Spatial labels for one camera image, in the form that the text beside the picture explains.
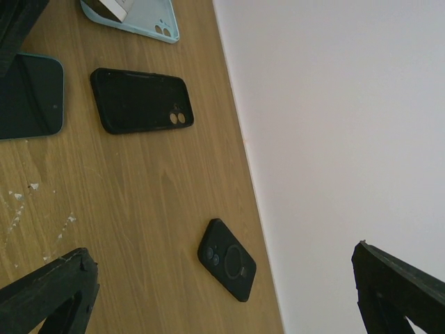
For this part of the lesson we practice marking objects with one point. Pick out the light blue phone case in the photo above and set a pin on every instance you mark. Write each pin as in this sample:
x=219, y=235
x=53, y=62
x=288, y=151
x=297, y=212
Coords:
x=153, y=19

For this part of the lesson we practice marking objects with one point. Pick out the white debris pieces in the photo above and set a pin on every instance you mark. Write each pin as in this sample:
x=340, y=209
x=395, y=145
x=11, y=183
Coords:
x=38, y=224

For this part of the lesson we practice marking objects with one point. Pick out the black cased phone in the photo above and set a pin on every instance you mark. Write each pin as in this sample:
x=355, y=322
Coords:
x=225, y=258
x=131, y=102

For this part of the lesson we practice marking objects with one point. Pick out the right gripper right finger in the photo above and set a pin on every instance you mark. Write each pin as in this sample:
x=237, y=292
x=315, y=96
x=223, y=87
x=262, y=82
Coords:
x=393, y=295

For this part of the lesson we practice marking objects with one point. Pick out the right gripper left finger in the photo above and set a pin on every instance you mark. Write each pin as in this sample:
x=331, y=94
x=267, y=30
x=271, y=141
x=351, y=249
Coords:
x=59, y=296

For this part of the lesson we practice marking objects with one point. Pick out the black smartphone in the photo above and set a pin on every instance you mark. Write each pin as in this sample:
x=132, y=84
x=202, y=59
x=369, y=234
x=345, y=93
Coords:
x=32, y=97

